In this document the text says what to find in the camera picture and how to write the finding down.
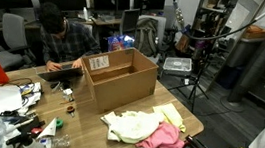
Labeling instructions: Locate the brown cardboard box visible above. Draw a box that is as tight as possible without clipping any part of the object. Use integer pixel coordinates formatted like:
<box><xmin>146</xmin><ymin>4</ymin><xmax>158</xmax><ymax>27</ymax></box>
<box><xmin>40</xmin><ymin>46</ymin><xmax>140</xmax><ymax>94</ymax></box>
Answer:
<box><xmin>75</xmin><ymin>41</ymin><xmax>161</xmax><ymax>119</ymax></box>

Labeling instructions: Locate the seated person in plaid shirt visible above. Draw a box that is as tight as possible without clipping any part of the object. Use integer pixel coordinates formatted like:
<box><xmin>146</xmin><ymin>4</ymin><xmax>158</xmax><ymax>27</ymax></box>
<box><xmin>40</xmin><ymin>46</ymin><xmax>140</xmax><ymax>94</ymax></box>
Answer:
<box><xmin>31</xmin><ymin>0</ymin><xmax>107</xmax><ymax>78</ymax></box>

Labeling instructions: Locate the pink shirt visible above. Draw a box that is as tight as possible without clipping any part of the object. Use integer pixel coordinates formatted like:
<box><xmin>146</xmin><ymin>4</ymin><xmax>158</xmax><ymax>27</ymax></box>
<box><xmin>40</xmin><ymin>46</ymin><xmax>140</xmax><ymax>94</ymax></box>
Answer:
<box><xmin>134</xmin><ymin>119</ymin><xmax>188</xmax><ymax>148</ymax></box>

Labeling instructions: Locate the blue snack bag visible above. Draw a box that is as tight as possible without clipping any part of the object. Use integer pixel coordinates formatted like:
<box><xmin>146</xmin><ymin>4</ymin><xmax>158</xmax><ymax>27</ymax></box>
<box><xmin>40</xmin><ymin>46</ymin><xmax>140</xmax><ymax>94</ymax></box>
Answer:
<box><xmin>105</xmin><ymin>32</ymin><xmax>137</xmax><ymax>56</ymax></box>

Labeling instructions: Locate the grey green backpack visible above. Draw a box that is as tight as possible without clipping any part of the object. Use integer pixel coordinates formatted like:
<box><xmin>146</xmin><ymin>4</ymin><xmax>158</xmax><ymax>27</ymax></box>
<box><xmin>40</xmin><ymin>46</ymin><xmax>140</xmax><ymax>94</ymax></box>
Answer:
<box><xmin>132</xmin><ymin>15</ymin><xmax>162</xmax><ymax>59</ymax></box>

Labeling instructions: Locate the white towel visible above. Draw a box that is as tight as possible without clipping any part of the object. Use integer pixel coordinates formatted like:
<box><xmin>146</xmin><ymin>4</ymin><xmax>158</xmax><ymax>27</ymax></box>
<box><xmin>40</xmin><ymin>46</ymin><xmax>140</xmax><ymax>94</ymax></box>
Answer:
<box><xmin>98</xmin><ymin>110</ymin><xmax>126</xmax><ymax>142</ymax></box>

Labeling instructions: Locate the cream white cloth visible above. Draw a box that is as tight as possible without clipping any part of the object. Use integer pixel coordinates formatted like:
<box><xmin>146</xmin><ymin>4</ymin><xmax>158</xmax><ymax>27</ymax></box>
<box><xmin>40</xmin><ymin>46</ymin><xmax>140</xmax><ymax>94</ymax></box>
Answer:
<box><xmin>106</xmin><ymin>107</ymin><xmax>166</xmax><ymax>148</ymax></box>

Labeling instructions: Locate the dark office chair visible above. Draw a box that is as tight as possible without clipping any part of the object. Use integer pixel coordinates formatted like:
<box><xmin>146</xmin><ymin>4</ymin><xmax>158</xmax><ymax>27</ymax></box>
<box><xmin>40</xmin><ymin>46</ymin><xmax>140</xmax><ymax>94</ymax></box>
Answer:
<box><xmin>118</xmin><ymin>5</ymin><xmax>142</xmax><ymax>38</ymax></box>

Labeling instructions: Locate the yellow cloth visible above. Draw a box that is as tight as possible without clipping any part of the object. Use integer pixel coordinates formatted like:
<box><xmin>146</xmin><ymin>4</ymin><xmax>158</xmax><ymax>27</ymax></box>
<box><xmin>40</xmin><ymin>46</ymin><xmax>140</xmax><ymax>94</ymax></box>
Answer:
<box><xmin>149</xmin><ymin>101</ymin><xmax>189</xmax><ymax>133</ymax></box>

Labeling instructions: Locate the wooden office desk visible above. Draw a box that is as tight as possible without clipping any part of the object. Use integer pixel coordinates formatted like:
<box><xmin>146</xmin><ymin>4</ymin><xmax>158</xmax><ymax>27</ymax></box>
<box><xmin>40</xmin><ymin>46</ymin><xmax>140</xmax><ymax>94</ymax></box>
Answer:
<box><xmin>0</xmin><ymin>4</ymin><xmax>123</xmax><ymax>50</ymax></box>

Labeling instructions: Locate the small white adapter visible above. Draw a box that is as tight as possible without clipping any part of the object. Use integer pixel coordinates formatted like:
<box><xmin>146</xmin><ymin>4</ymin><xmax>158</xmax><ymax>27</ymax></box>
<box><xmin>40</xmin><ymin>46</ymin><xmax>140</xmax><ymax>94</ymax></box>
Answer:
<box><xmin>61</xmin><ymin>87</ymin><xmax>74</xmax><ymax>102</ymax></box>

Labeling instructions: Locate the dark laptop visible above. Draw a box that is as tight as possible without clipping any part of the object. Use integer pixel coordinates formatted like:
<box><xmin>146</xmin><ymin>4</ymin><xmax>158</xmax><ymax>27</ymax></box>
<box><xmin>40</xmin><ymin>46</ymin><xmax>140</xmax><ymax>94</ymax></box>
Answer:
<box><xmin>36</xmin><ymin>60</ymin><xmax>85</xmax><ymax>86</ymax></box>

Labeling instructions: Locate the brown tape roll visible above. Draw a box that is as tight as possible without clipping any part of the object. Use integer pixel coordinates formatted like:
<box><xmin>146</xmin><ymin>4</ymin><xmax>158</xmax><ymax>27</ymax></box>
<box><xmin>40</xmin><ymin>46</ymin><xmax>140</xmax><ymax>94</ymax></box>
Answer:
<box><xmin>64</xmin><ymin>104</ymin><xmax>78</xmax><ymax>119</ymax></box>

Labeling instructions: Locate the green tape roll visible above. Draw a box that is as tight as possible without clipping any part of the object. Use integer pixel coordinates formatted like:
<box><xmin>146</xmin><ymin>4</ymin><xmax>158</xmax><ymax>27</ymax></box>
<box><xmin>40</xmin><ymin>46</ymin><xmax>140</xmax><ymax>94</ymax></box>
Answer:
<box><xmin>54</xmin><ymin>118</ymin><xmax>65</xmax><ymax>130</ymax></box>

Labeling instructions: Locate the red and black hand tool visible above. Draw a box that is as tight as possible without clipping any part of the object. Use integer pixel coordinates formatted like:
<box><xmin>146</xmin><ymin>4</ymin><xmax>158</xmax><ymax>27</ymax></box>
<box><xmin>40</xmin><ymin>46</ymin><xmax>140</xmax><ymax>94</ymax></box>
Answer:
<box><xmin>183</xmin><ymin>133</ymin><xmax>209</xmax><ymax>148</ymax></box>

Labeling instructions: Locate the clear plastic bottle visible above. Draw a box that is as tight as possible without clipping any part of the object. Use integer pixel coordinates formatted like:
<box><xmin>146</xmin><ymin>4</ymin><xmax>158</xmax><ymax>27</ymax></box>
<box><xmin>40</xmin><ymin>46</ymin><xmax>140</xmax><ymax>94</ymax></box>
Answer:
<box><xmin>44</xmin><ymin>131</ymin><xmax>73</xmax><ymax>148</ymax></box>

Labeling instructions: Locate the white folded paper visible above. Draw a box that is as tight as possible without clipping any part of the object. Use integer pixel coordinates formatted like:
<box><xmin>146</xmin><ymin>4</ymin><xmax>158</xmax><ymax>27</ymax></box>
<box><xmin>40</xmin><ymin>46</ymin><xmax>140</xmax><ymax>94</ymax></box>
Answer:
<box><xmin>34</xmin><ymin>115</ymin><xmax>59</xmax><ymax>143</ymax></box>

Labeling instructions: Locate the black shelving rack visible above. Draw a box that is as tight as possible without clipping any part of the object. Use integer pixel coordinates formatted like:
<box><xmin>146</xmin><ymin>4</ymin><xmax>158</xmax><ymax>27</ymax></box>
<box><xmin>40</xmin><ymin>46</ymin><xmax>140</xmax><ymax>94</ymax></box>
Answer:
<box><xmin>187</xmin><ymin>0</ymin><xmax>241</xmax><ymax>68</ymax></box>

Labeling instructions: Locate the grey cylindrical pillar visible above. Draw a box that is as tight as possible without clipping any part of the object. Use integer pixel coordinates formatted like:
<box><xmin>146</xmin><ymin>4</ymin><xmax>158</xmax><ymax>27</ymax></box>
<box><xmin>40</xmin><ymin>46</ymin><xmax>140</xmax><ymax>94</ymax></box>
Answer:
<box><xmin>219</xmin><ymin>36</ymin><xmax>265</xmax><ymax>116</ymax></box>

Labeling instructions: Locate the pile of black tools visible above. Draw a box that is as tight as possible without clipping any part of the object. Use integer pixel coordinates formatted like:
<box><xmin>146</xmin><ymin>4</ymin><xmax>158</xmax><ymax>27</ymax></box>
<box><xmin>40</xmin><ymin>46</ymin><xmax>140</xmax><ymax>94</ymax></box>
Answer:
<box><xmin>0</xmin><ymin>108</ymin><xmax>47</xmax><ymax>148</ymax></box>

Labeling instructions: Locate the orange brown bin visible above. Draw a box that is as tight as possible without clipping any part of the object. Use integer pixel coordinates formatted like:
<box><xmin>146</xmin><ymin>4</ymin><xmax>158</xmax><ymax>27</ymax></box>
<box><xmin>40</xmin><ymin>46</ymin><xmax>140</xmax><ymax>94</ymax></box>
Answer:
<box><xmin>241</xmin><ymin>23</ymin><xmax>265</xmax><ymax>42</ymax></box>

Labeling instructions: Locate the black camera tripod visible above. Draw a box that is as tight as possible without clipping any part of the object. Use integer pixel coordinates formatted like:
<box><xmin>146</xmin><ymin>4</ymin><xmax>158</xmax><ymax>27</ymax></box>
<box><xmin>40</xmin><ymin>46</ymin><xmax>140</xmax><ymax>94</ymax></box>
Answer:
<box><xmin>165</xmin><ymin>22</ymin><xmax>227</xmax><ymax>117</ymax></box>

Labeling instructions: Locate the grey cable conduit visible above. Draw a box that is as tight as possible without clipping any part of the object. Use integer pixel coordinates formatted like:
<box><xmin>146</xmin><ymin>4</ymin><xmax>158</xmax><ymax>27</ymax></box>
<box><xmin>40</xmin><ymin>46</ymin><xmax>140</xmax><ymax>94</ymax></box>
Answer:
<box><xmin>166</xmin><ymin>0</ymin><xmax>265</xmax><ymax>50</ymax></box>

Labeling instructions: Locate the pile of papers and cables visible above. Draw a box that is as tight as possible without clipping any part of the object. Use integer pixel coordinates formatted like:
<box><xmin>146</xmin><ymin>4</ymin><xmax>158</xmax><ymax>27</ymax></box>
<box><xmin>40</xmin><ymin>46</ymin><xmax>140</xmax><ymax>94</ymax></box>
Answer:
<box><xmin>15</xmin><ymin>79</ymin><xmax>44</xmax><ymax>109</ymax></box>

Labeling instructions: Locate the black table cable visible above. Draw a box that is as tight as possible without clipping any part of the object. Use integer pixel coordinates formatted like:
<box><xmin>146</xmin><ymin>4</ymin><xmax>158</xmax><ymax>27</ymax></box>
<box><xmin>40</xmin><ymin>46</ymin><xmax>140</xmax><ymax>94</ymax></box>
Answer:
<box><xmin>0</xmin><ymin>74</ymin><xmax>34</xmax><ymax>91</ymax></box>

